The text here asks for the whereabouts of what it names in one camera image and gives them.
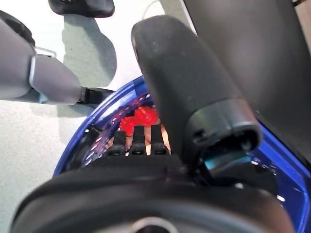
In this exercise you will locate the red round vegetable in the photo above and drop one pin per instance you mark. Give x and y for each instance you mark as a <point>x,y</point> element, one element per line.
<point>141,119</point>

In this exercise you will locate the silver robot right leg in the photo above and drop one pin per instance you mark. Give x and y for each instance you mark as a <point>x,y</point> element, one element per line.
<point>48,80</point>

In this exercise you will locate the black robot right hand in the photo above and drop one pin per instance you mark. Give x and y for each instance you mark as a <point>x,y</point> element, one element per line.
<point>184,85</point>

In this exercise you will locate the blue plastic shopping basket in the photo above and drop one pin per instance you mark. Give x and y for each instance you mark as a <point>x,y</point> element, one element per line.
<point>289,165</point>

